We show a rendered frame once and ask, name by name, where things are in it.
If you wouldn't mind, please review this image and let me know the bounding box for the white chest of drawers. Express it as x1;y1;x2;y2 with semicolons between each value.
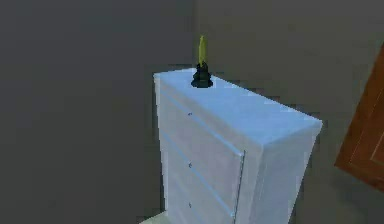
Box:
152;67;324;224

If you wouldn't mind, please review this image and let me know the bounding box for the yellow green candle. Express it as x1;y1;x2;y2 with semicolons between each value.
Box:
198;34;208;66

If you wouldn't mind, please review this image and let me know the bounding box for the brown wooden room door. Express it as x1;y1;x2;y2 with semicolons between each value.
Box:
334;43;384;193

